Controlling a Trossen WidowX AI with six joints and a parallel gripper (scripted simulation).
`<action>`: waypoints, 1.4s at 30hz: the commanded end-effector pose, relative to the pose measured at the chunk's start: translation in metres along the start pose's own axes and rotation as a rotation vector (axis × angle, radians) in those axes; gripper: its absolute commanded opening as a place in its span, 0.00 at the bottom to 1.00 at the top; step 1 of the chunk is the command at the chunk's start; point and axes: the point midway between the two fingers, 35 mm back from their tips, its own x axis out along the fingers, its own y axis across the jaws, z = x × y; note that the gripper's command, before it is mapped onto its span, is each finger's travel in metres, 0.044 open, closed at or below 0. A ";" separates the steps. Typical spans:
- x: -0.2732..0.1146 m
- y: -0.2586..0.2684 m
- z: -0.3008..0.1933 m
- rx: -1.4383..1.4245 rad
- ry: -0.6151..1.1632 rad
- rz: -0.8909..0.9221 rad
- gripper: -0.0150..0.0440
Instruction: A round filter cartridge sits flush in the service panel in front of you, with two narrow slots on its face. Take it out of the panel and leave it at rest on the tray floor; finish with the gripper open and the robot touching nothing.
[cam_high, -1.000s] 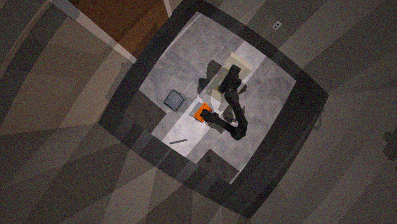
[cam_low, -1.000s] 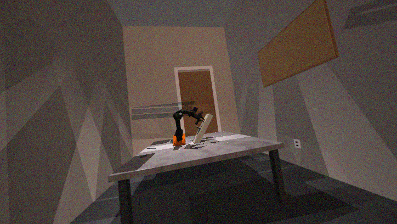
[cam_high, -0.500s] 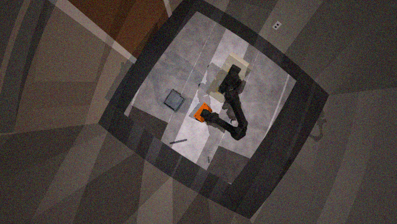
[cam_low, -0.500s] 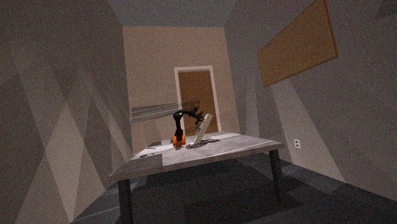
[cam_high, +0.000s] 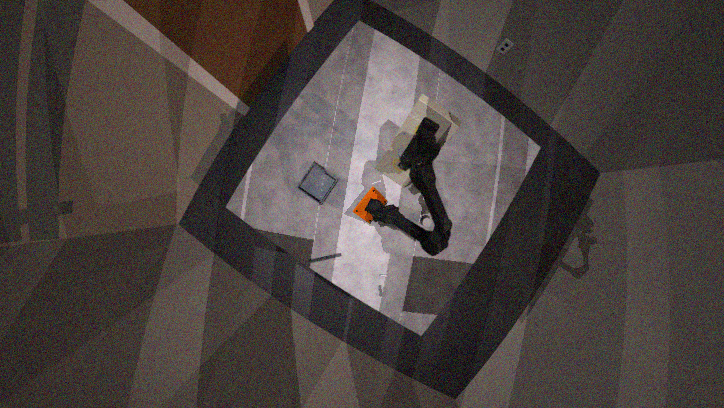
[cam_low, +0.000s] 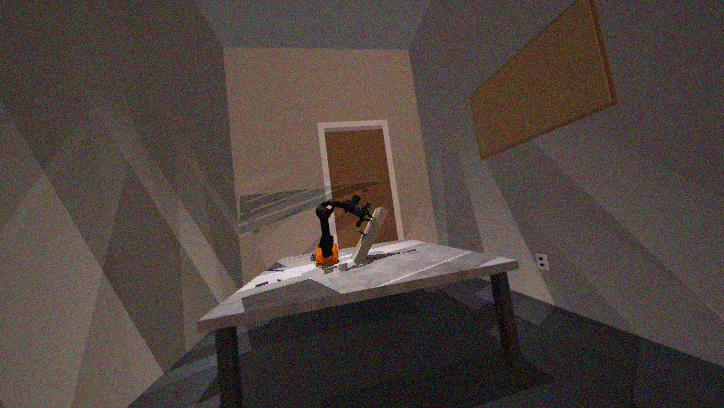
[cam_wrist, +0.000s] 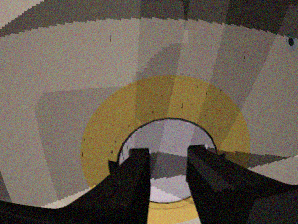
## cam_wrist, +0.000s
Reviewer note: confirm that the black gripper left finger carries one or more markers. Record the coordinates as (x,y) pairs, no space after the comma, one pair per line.
(121,198)

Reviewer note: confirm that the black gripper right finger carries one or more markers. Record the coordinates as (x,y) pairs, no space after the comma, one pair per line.
(226,193)

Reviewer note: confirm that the dark grey cylinder with tan slotted end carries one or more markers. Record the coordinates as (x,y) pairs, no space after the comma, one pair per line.
(168,141)

